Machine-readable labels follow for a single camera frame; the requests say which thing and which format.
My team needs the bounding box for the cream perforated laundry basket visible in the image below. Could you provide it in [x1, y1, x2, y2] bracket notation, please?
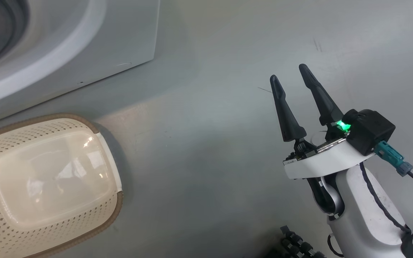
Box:
[0, 114, 123, 258]

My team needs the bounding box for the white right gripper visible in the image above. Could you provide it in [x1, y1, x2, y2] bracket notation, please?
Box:
[270, 64, 375, 180]

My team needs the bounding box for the white washing machine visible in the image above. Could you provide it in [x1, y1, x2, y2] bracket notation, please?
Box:
[0, 0, 161, 128]

